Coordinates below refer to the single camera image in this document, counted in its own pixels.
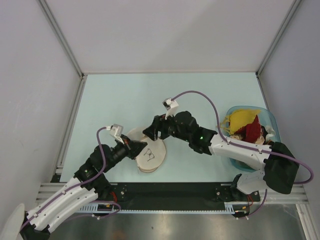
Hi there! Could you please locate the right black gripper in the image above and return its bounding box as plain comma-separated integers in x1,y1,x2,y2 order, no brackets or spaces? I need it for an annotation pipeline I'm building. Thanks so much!
142,111,191,143

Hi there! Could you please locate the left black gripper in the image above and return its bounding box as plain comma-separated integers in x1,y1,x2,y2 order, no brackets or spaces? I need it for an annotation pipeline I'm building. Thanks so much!
102,133,147,172

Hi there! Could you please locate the round beige mesh laundry bag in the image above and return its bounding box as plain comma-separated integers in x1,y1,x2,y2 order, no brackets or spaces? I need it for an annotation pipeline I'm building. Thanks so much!
127,127,167,173

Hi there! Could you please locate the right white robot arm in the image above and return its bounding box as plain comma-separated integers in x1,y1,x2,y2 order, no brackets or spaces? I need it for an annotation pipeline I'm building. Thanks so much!
142,111,299,201

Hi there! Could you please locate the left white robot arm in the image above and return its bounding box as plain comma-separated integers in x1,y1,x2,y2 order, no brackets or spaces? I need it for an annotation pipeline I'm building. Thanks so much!
19,137,148,240

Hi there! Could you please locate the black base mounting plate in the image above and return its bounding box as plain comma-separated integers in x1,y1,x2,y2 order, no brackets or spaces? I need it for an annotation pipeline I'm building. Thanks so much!
98,182,261,210

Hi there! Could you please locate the yellow garment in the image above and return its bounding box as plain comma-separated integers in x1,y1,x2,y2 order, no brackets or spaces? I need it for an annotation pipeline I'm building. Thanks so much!
219,108,261,135

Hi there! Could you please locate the red lace garment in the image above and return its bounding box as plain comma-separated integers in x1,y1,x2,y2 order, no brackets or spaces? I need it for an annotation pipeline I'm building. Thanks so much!
237,115,261,143

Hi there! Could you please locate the beige garment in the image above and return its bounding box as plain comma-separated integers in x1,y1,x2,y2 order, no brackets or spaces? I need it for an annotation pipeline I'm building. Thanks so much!
230,134,274,146

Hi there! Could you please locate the translucent blue plastic basket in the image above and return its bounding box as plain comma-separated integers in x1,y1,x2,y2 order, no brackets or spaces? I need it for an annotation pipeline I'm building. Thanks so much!
223,105,279,173

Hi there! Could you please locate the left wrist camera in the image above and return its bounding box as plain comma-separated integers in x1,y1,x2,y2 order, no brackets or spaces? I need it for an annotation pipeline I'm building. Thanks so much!
105,124,124,144

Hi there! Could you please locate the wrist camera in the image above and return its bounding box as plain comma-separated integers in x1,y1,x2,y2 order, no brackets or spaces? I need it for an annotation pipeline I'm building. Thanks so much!
162,98,179,120
105,124,124,144

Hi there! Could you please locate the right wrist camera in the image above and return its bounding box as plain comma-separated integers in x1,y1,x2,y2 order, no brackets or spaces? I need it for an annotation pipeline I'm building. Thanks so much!
162,98,179,120

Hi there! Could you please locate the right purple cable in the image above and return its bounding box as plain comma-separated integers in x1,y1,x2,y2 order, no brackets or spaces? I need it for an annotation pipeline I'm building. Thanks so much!
172,90,315,221

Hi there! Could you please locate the purple cable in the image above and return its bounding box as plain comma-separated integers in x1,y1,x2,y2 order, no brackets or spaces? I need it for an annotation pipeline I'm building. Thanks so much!
172,90,315,221
19,126,122,231

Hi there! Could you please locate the white slotted cable duct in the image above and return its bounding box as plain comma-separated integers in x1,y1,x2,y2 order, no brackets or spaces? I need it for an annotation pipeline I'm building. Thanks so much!
76,202,249,216

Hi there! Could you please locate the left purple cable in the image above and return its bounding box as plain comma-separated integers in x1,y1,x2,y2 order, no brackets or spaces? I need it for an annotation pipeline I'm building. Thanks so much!
19,126,122,231

